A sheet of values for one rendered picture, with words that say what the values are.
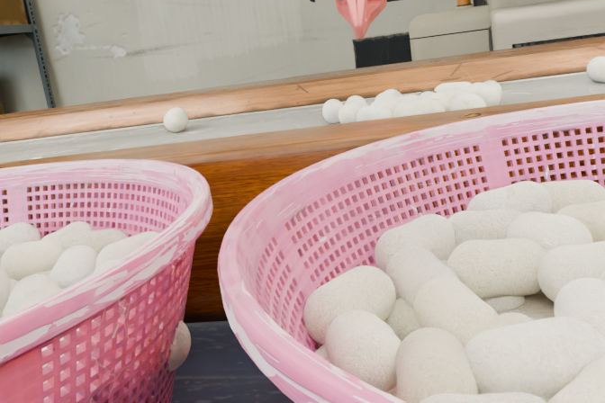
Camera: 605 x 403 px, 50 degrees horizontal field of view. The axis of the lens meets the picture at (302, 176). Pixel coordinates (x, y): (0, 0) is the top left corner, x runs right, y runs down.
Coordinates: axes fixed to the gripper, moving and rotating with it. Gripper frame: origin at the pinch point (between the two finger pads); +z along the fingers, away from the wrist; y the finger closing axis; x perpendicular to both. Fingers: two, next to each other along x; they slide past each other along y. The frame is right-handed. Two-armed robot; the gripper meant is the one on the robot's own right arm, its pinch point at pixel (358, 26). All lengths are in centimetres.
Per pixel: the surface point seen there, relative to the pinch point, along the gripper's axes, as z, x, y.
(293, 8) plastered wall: -160, 129, -39
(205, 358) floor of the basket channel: 32.4, -9.7, -6.7
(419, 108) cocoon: 13.4, -3.9, 4.4
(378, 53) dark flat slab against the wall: -143, 142, -8
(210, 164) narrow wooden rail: 23.7, -13.4, -6.3
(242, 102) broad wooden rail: -3.3, 11.4, -13.8
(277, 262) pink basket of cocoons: 34.0, -21.6, -0.4
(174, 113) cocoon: 3.3, 4.7, -18.0
